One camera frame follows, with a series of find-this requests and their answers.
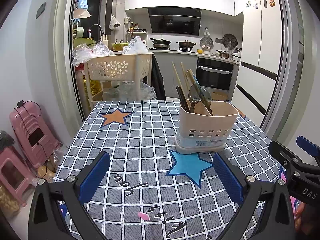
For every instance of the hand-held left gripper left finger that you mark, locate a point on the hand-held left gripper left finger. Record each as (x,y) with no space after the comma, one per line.
(95,177)

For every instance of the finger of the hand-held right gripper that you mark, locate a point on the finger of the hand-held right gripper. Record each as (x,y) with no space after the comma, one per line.
(282,151)
(308,145)

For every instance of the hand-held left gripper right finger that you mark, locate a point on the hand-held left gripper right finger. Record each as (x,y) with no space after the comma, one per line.
(228,177)

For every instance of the beige plastic utensil holder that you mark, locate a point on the beige plastic utensil holder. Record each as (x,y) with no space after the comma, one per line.
(212,125)

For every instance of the dark metal spoon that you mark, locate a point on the dark metal spoon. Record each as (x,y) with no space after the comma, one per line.
(206,97)
(195,92)

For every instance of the black chopstick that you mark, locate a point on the black chopstick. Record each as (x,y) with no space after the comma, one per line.
(184,102)
(179,96)

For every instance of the wooden chopstick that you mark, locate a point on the wooden chopstick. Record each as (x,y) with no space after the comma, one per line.
(191,77)
(196,78)
(177,76)
(184,73)

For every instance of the person's right hand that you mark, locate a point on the person's right hand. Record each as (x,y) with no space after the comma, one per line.
(307,217)

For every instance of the clear bag yellow contents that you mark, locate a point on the clear bag yellow contents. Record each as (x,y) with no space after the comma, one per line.
(8,200)
(50,165)

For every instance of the grey checkered star tablecloth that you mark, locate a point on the grey checkered star tablecloth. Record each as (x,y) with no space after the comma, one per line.
(140,142)

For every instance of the tall pink plastic stool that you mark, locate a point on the tall pink plastic stool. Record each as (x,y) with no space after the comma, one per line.
(30,135)

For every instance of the cardboard box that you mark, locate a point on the cardboard box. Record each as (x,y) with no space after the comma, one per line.
(220,96)

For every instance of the low pink plastic stool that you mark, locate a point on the low pink plastic stool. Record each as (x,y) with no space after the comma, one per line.
(11,175)

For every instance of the yellow cooking oil bottle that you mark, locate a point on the yellow cooking oil bottle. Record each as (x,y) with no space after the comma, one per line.
(96,86)

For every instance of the clear plastic bags lower shelf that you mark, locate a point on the clear plastic bags lower shelf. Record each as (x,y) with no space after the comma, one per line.
(130,92)

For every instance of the dark fuzzy cloth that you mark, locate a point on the dark fuzzy cloth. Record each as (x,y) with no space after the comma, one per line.
(5,140)

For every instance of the black built-in oven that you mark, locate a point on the black built-in oven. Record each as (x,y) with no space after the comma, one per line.
(212,80)

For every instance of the beige perforated basket cart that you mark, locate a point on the beige perforated basket cart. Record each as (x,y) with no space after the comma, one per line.
(112,67)

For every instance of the white refrigerator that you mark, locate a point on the white refrigerator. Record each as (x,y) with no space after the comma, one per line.
(250,42)

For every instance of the black hanging garment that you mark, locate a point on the black hanging garment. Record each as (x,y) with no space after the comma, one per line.
(157,80)

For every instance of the round divided black pan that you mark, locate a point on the round divided black pan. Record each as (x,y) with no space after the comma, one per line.
(229,40)

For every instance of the clear crumpled plastic bags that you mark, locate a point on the clear crumpled plastic bags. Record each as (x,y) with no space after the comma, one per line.
(85,53)

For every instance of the yellow bowl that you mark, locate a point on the yellow bowl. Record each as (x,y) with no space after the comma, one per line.
(200,51)

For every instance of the round metal steamer rack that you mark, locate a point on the round metal steamer rack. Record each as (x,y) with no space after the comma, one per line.
(206,42)

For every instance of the green colander basket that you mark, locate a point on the green colander basket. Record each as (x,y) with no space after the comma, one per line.
(120,46)

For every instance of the green plastic basin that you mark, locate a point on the green plastic basin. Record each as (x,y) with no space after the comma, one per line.
(83,41)

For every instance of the white plastic bag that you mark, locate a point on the white plastic bag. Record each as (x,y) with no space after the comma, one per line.
(136,46)

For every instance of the beige knife block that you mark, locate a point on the beige knife block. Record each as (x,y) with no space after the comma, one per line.
(105,38)

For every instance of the black wok with lid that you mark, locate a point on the black wok with lid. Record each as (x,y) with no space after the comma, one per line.
(160,42)
(186,43)

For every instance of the red capped spray bottle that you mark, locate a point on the red capped spray bottle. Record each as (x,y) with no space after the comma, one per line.
(89,33)

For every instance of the black kitchen faucet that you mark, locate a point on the black kitchen faucet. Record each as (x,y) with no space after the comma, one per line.
(102,31)

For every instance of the pale green bowl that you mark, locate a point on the pale green bowl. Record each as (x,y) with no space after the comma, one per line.
(79,31)

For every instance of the white spice rack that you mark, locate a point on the white spice rack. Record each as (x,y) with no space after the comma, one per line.
(137,31)

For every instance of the hanging clear plastic bag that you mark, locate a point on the hanging clear plastic bag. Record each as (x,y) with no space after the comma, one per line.
(114,22)

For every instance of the black range hood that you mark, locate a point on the black range hood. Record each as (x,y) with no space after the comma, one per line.
(175,22)

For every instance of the white wall dispenser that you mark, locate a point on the white wall dispenser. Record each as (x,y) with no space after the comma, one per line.
(127,19)

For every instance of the grey wall switch panel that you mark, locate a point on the grey wall switch panel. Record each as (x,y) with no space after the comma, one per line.
(40,10)

